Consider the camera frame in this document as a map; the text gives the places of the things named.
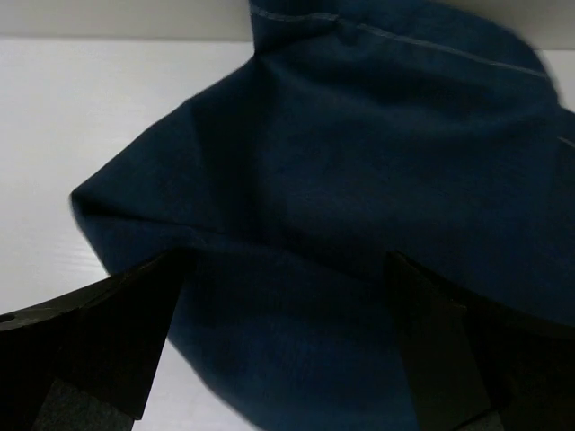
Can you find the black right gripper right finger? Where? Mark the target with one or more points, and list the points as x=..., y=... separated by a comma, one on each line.
x=475, y=364

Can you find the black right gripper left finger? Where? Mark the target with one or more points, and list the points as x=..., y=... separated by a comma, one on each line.
x=87, y=360

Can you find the dark blue fish placemat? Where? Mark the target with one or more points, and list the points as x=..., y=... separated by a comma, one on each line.
x=357, y=128

